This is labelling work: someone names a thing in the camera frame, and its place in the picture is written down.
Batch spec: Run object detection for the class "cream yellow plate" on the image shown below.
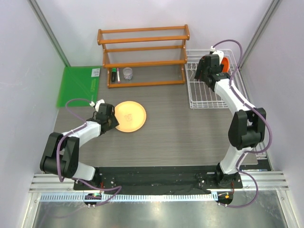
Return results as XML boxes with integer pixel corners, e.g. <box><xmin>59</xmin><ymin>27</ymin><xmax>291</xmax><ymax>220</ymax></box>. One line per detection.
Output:
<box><xmin>114</xmin><ymin>101</ymin><xmax>147</xmax><ymax>133</ymax></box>

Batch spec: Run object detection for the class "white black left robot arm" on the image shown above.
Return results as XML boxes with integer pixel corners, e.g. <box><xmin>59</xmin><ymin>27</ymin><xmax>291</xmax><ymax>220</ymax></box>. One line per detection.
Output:
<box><xmin>40</xmin><ymin>100</ymin><xmax>119</xmax><ymax>190</ymax></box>

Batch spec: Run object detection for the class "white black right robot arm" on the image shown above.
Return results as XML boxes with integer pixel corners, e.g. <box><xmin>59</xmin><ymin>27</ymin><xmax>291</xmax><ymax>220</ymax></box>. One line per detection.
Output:
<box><xmin>194</xmin><ymin>51</ymin><xmax>266</xmax><ymax>188</ymax></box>

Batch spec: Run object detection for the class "orange wooden shelf rack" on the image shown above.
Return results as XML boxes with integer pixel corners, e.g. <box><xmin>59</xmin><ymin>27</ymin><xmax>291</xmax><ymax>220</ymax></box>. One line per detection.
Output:
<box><xmin>96</xmin><ymin>24</ymin><xmax>190</xmax><ymax>89</ymax></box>

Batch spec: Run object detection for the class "orange plastic plate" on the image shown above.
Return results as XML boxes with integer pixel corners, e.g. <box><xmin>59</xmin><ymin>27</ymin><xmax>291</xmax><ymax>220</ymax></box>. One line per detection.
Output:
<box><xmin>221</xmin><ymin>57</ymin><xmax>230</xmax><ymax>73</ymax></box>

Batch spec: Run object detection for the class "green plastic mat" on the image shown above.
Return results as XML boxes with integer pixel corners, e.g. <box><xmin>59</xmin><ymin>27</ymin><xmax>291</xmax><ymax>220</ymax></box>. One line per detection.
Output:
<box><xmin>57</xmin><ymin>66</ymin><xmax>101</xmax><ymax>107</ymax></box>

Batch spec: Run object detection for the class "black green marker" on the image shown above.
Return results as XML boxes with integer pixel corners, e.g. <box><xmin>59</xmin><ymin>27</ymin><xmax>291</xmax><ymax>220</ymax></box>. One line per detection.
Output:
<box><xmin>111</xmin><ymin>68</ymin><xmax>117</xmax><ymax>82</ymax></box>

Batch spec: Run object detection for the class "pink white marker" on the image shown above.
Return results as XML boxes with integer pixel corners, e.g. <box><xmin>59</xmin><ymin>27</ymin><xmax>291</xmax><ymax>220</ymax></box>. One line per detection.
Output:
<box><xmin>116</xmin><ymin>68</ymin><xmax>121</xmax><ymax>83</ymax></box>

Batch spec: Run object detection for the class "clear plastic cup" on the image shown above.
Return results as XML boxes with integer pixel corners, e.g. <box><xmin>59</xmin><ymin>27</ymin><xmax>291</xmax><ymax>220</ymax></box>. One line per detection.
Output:
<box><xmin>123</xmin><ymin>67</ymin><xmax>133</xmax><ymax>80</ymax></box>

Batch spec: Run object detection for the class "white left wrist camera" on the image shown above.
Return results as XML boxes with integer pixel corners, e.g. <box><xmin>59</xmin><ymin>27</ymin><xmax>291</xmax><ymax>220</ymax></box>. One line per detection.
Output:
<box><xmin>89</xmin><ymin>99</ymin><xmax>105</xmax><ymax>112</ymax></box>

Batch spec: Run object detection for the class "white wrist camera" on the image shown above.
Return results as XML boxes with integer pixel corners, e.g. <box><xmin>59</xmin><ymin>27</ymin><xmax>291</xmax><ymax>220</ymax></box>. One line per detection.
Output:
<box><xmin>209</xmin><ymin>46</ymin><xmax>224</xmax><ymax>64</ymax></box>
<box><xmin>89</xmin><ymin>99</ymin><xmax>105</xmax><ymax>112</ymax></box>

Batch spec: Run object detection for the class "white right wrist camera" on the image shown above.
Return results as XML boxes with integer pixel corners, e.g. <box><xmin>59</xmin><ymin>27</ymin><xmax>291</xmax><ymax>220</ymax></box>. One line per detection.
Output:
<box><xmin>209</xmin><ymin>46</ymin><xmax>224</xmax><ymax>64</ymax></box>

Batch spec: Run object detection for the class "white wire dish rack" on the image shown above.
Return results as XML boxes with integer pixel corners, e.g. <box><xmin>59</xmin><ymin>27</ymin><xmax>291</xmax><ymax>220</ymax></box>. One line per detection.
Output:
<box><xmin>185</xmin><ymin>49</ymin><xmax>249</xmax><ymax>109</ymax></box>

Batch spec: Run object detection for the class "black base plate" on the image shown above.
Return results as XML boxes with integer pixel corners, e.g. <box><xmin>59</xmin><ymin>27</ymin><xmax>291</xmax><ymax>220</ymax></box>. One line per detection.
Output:
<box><xmin>89</xmin><ymin>165</ymin><xmax>243</xmax><ymax>195</ymax></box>

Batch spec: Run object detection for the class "aluminium front rail frame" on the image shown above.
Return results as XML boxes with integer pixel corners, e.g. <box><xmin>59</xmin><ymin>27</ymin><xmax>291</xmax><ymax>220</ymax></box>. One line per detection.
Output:
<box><xmin>28</xmin><ymin>171</ymin><xmax>290</xmax><ymax>209</ymax></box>

